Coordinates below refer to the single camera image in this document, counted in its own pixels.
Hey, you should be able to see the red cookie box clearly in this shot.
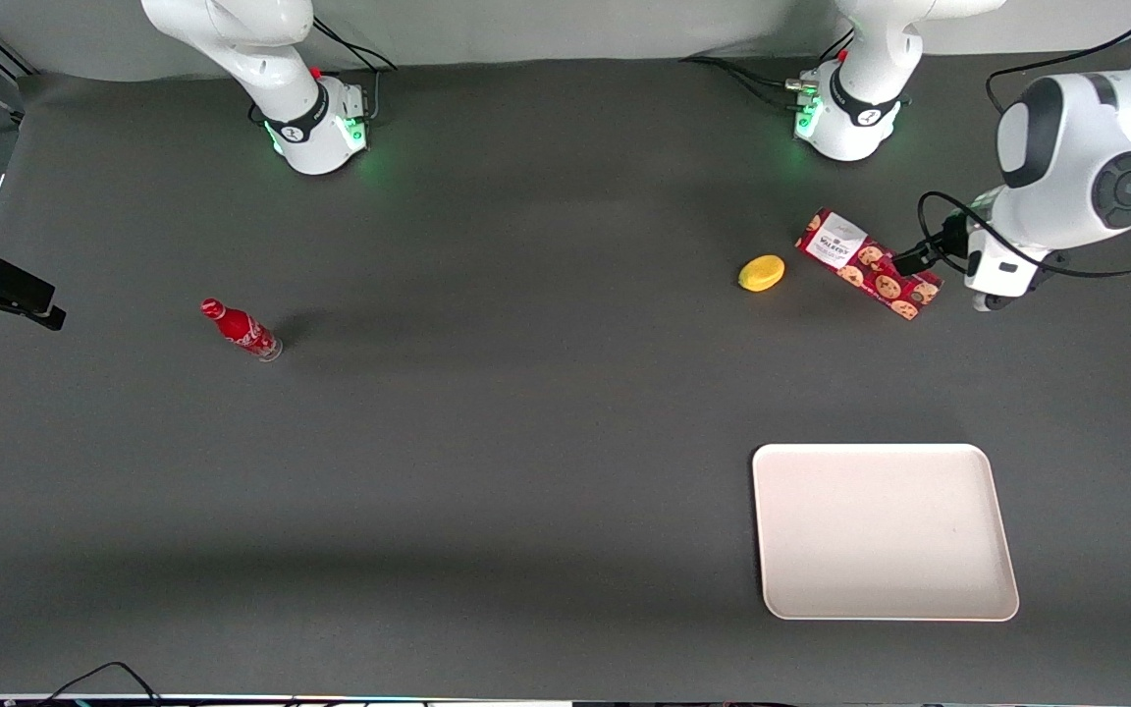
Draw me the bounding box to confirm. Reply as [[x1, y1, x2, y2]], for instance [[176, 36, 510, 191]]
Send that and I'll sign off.
[[796, 207, 944, 322]]

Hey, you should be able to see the white rectangular tray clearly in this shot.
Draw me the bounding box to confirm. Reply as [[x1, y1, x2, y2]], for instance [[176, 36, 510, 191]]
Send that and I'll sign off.
[[751, 443, 1021, 623]]

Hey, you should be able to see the yellow lemon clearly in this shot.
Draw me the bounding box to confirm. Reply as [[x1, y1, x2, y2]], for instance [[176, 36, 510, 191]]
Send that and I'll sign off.
[[737, 254, 787, 294]]

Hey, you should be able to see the red cola bottle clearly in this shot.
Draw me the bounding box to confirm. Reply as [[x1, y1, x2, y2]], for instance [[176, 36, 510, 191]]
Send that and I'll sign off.
[[199, 298, 285, 363]]

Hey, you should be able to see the black looping gripper cable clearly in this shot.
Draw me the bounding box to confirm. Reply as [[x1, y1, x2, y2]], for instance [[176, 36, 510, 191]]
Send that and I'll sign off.
[[917, 190, 1131, 281]]

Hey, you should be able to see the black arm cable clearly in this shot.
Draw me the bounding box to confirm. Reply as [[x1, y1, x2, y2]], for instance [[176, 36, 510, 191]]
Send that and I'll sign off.
[[985, 12, 1131, 112]]

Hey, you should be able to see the black base cable bundle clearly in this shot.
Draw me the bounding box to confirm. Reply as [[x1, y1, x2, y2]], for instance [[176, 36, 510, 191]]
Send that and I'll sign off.
[[310, 17, 399, 122], [680, 29, 856, 111]]

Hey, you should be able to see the thin black table cable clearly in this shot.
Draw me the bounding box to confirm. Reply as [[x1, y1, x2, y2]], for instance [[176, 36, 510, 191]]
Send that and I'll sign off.
[[35, 661, 166, 707]]

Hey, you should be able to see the black clamp mount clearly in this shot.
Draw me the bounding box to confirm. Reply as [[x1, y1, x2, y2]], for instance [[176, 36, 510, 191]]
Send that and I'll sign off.
[[0, 236, 68, 341]]

